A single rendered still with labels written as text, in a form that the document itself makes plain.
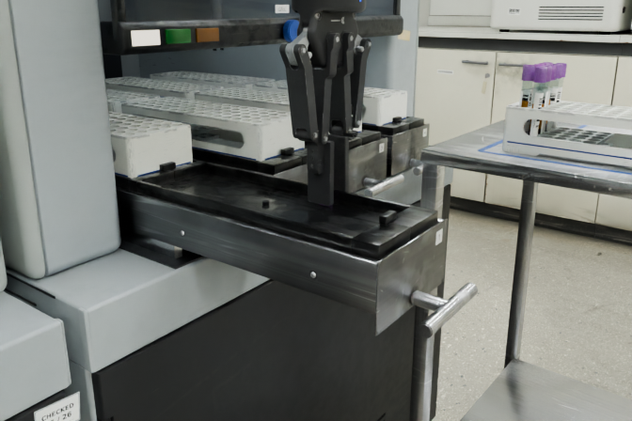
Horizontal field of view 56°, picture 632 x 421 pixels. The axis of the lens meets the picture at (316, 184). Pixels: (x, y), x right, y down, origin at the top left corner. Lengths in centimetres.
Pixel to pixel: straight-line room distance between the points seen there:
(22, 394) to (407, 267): 36
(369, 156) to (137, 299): 45
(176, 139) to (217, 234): 19
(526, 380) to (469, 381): 49
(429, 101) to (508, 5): 58
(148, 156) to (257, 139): 14
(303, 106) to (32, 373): 35
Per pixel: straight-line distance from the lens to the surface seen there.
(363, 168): 94
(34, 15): 65
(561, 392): 135
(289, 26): 85
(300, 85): 59
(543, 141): 85
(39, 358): 61
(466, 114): 303
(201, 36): 74
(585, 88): 285
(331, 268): 54
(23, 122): 65
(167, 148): 77
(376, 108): 103
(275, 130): 81
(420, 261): 58
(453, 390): 178
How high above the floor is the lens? 101
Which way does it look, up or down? 16 degrees down
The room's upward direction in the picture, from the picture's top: straight up
